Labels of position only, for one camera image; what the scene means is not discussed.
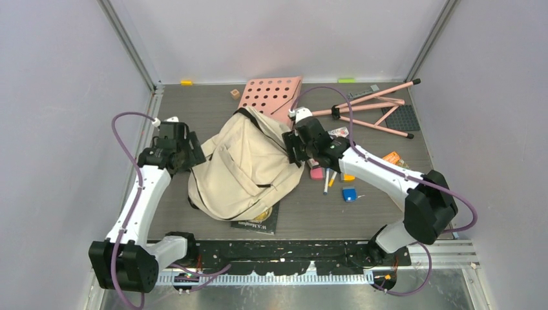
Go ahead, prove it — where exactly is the beige canvas backpack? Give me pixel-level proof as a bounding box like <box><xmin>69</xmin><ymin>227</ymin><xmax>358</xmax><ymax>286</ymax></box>
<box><xmin>187</xmin><ymin>107</ymin><xmax>304</xmax><ymax>222</ymax></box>

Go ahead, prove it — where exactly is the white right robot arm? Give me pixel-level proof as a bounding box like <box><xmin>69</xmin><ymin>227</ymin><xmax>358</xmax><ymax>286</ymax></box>
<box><xmin>282</xmin><ymin>117</ymin><xmax>458</xmax><ymax>265</ymax></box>

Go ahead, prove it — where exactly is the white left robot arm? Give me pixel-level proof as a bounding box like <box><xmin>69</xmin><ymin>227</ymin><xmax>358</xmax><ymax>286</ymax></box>
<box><xmin>89</xmin><ymin>117</ymin><xmax>205</xmax><ymax>293</ymax></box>

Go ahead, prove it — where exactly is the pink eraser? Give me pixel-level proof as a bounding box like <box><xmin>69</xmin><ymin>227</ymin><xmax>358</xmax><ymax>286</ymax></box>
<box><xmin>307</xmin><ymin>159</ymin><xmax>325</xmax><ymax>180</ymax></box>

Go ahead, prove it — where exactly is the floral little women book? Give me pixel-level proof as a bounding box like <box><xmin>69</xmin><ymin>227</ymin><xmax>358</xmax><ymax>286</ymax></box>
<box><xmin>328</xmin><ymin>127</ymin><xmax>349</xmax><ymax>139</ymax></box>

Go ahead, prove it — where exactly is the pink folding tripod stand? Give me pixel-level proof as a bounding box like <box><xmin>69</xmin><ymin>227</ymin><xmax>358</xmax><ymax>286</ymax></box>
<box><xmin>312</xmin><ymin>78</ymin><xmax>421</xmax><ymax>140</ymax></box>

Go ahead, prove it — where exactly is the white blue marker pen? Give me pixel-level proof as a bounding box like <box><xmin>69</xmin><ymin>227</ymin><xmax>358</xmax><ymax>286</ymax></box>
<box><xmin>322</xmin><ymin>168</ymin><xmax>330</xmax><ymax>195</ymax></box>

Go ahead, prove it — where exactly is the orange yellow eraser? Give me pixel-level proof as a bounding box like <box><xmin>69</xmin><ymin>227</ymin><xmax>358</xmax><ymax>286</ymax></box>
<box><xmin>341</xmin><ymin>173</ymin><xmax>355</xmax><ymax>183</ymax></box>

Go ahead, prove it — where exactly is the pink perforated music stand tray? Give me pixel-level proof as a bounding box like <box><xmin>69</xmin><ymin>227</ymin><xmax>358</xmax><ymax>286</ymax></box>
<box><xmin>238</xmin><ymin>76</ymin><xmax>302</xmax><ymax>127</ymax></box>

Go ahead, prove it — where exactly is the blue eraser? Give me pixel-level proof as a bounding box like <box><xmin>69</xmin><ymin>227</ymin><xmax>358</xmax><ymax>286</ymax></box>
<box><xmin>341</xmin><ymin>187</ymin><xmax>358</xmax><ymax>202</ymax></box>

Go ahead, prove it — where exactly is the yellow block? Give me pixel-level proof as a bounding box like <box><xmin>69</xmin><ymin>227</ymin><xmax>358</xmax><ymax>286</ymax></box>
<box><xmin>180</xmin><ymin>80</ymin><xmax>193</xmax><ymax>87</ymax></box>

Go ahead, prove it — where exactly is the green block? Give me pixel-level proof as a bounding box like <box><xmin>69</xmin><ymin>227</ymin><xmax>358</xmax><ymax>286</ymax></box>
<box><xmin>337</xmin><ymin>77</ymin><xmax>355</xmax><ymax>83</ymax></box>

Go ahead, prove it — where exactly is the small wooden cube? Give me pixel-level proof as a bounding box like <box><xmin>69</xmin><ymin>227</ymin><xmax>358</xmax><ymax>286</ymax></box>
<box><xmin>230</xmin><ymin>89</ymin><xmax>241</xmax><ymax>100</ymax></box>

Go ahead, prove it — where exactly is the black moon and sixpence book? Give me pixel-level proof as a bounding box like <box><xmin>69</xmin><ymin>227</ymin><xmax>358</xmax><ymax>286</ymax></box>
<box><xmin>230</xmin><ymin>202</ymin><xmax>280</xmax><ymax>235</ymax></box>

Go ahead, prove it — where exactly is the grey lego strip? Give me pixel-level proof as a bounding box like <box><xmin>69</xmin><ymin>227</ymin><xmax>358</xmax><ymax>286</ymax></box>
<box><xmin>347</xmin><ymin>84</ymin><xmax>379</xmax><ymax>101</ymax></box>

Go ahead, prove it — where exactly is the orange treehouse book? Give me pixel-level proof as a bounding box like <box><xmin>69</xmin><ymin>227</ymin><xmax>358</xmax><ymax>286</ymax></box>
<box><xmin>383</xmin><ymin>151</ymin><xmax>409</xmax><ymax>169</ymax></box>

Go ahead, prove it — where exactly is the dark grey lego baseplate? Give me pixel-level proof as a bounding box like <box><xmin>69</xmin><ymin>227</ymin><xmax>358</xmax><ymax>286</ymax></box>
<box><xmin>384</xmin><ymin>105</ymin><xmax>421</xmax><ymax>132</ymax></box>

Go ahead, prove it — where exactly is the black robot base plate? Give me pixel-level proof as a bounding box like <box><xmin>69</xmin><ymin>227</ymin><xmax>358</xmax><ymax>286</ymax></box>
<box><xmin>175</xmin><ymin>240</ymin><xmax>411</xmax><ymax>276</ymax></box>

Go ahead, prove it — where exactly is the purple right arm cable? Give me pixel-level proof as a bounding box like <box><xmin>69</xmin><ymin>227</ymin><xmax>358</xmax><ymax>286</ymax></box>
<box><xmin>290</xmin><ymin>86</ymin><xmax>479</xmax><ymax>297</ymax></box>

